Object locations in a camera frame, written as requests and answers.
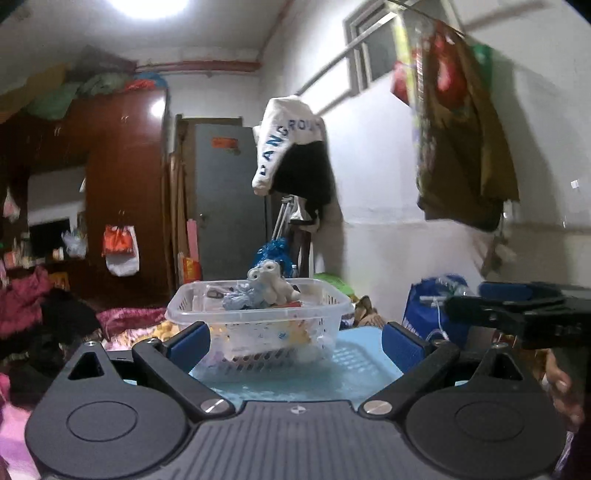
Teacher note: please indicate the window with metal frame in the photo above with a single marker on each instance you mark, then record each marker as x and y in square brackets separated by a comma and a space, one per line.
[376, 55]

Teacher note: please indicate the blue white woven bag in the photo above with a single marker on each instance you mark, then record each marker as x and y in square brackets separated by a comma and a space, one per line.
[425, 313]

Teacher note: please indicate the grey metal door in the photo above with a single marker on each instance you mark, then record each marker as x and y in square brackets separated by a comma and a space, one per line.
[231, 219]

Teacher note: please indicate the clear plastic perforated basket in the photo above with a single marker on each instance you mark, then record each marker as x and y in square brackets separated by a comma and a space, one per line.
[279, 337]

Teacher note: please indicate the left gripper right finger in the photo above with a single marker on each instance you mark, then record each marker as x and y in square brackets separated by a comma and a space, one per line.
[425, 366]

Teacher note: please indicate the person's right hand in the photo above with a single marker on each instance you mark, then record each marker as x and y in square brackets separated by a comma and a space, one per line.
[560, 387]

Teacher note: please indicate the red white hanging bag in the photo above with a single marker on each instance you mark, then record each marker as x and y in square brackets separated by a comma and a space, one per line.
[120, 250]

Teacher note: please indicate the red-brown wooden wardrobe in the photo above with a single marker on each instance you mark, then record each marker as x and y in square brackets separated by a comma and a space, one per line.
[120, 140]

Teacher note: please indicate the maroon plaid cloth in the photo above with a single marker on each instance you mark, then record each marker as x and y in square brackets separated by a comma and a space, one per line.
[21, 302]

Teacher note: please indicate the grey plush toy with glasses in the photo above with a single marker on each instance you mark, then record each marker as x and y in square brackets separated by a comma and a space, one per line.
[263, 288]

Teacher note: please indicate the blue plastic bag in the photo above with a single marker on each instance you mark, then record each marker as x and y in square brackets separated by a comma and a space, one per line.
[277, 250]

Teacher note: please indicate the white black hanging jacket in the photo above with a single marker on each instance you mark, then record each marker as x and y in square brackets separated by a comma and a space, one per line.
[293, 159]

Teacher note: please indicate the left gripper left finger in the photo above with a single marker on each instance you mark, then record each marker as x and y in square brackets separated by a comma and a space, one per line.
[166, 366]

